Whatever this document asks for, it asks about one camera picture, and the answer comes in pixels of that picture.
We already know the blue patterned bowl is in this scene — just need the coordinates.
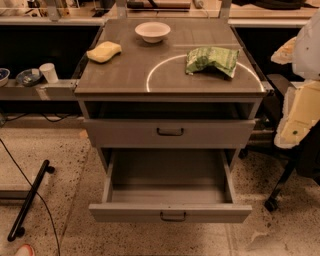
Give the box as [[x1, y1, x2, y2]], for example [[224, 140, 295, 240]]
[[16, 68, 43, 87]]

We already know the white ceramic bowl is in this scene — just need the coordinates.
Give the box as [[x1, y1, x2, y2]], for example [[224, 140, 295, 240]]
[[135, 22, 171, 43]]

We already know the grey drawer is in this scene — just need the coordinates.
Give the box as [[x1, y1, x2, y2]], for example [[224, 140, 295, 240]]
[[89, 149, 252, 223], [84, 119, 255, 149]]

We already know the green chip bag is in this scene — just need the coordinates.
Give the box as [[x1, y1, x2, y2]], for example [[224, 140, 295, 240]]
[[185, 46, 239, 78]]

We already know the black bar on floor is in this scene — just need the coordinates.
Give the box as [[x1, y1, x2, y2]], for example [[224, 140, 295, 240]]
[[7, 160, 55, 242]]

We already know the black floor cable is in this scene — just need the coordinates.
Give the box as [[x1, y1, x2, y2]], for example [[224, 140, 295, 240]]
[[0, 138, 62, 256]]

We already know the red white shoe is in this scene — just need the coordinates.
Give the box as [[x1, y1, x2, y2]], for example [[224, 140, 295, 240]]
[[14, 244, 35, 256]]

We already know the grey side shelf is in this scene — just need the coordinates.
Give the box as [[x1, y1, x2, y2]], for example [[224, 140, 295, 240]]
[[0, 79, 78, 101]]

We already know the grey drawer cabinet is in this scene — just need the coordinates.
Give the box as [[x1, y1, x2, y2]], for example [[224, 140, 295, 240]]
[[75, 18, 266, 163]]

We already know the yellow sponge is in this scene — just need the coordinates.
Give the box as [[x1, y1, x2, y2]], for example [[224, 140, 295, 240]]
[[87, 41, 122, 63]]

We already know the white paper cup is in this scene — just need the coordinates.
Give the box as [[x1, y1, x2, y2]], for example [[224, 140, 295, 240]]
[[39, 63, 59, 83]]

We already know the black office chair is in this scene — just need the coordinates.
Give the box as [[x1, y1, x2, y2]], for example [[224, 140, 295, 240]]
[[240, 74, 320, 212]]

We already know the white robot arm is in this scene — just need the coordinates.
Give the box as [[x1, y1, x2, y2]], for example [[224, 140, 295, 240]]
[[271, 10, 320, 149]]

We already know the blue bowl at edge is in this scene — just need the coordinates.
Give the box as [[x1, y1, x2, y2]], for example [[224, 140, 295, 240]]
[[0, 68, 10, 87]]

